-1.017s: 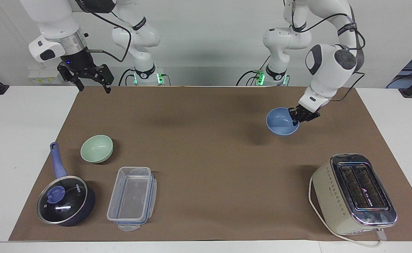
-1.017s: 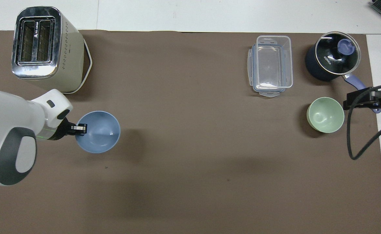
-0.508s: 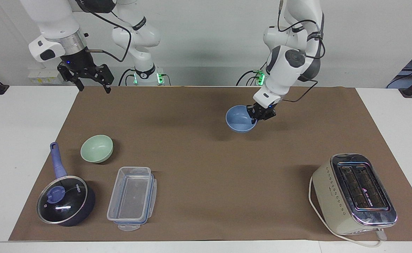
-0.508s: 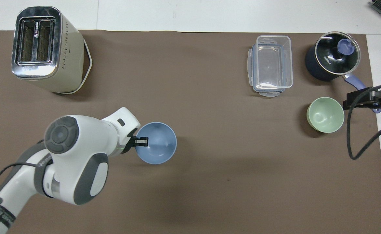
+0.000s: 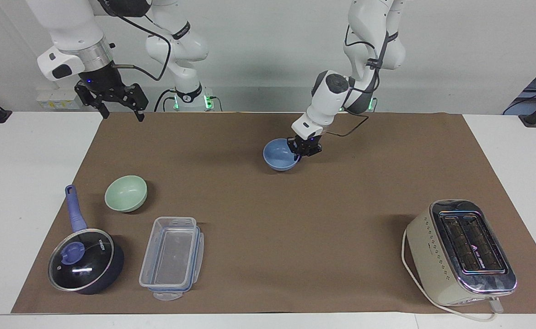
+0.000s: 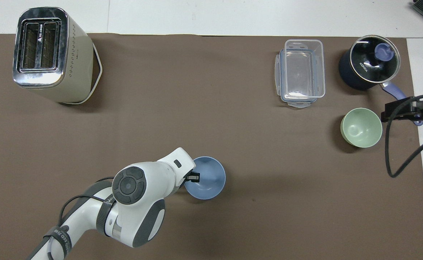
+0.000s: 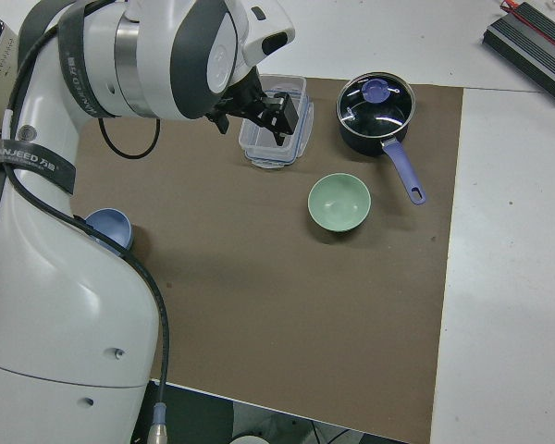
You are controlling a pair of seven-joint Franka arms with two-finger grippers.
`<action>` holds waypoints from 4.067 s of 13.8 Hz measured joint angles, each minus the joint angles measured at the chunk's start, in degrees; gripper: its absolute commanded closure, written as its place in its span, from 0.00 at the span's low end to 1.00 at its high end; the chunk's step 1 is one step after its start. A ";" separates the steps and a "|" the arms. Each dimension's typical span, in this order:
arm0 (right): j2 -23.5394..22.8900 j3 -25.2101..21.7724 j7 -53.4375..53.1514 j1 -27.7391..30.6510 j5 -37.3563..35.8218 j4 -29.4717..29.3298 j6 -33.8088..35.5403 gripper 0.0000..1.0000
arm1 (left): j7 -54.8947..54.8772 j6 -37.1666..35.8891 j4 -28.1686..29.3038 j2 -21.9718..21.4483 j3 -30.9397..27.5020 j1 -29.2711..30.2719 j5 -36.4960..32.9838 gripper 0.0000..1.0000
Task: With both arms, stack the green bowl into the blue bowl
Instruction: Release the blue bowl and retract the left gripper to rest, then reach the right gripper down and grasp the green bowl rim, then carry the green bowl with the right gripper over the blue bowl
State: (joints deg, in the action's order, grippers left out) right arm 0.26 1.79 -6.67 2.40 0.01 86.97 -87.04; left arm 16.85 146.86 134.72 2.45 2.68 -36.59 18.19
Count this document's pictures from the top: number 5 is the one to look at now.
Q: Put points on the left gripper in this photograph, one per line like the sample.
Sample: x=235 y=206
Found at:
x=311 y=139

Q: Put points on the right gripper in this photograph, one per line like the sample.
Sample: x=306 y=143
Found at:
x=99 y=77

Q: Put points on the blue bowl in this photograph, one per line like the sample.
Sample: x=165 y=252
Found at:
x=277 y=157

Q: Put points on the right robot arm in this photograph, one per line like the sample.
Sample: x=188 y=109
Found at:
x=71 y=27

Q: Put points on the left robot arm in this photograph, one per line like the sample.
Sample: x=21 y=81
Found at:
x=368 y=50

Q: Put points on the green bowl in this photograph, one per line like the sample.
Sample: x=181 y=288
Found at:
x=126 y=194

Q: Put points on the blue saucepan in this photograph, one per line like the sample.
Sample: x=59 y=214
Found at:
x=77 y=214

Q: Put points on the glass pot lid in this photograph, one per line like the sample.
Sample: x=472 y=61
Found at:
x=81 y=260

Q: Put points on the cream toaster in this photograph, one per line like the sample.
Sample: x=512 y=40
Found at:
x=437 y=256

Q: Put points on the clear plastic container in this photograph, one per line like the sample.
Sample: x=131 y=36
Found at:
x=172 y=258

